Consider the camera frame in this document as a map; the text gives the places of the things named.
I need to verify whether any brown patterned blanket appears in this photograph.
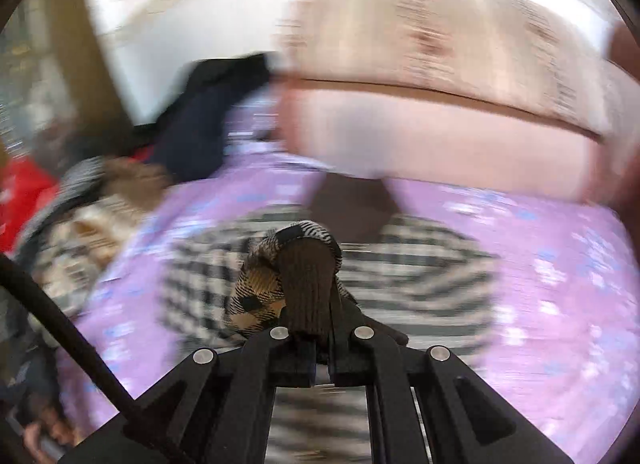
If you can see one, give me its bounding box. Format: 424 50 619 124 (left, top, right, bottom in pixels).
29 193 152 316

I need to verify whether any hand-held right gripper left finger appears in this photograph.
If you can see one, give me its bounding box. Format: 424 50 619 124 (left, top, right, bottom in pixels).
59 327 317 464

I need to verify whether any grey striped knit cloth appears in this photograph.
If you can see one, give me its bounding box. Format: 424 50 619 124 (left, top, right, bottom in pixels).
14 157 109 256

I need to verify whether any black cable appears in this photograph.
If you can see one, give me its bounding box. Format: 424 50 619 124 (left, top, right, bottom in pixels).
0 253 193 464

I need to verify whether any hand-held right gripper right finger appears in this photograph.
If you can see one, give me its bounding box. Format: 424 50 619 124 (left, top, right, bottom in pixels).
329 325 576 464

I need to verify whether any brown cloth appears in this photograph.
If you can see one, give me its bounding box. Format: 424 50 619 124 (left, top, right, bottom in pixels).
104 159 172 201

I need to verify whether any purple floral bedsheet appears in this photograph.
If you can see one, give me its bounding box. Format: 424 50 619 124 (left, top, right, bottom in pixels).
55 94 637 451

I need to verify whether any checkered jacket with brown cuffs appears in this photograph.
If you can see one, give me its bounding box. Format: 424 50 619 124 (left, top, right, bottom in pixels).
160 177 506 464

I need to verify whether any wooden door frame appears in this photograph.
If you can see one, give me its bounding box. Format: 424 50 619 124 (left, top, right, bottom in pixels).
47 0 132 125

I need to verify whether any striped beige pillow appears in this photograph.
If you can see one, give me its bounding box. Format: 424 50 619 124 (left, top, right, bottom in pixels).
279 0 617 141

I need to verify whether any red cloth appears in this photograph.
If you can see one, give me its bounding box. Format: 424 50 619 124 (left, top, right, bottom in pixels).
0 147 59 251

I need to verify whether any dark navy clothes pile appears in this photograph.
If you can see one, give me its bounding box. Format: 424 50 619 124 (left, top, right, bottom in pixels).
149 52 282 186

